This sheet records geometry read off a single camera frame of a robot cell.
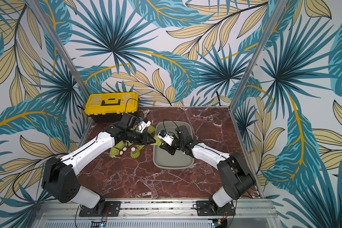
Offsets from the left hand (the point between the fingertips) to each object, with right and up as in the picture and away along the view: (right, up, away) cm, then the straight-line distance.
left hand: (153, 143), depth 78 cm
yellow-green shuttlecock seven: (-13, -8, +12) cm, 19 cm away
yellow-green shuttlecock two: (+2, 0, +3) cm, 4 cm away
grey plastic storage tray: (+4, -12, +12) cm, 17 cm away
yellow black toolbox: (-34, +22, +22) cm, 46 cm away
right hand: (+5, -1, +8) cm, 10 cm away
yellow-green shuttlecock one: (-4, +6, +22) cm, 24 cm away
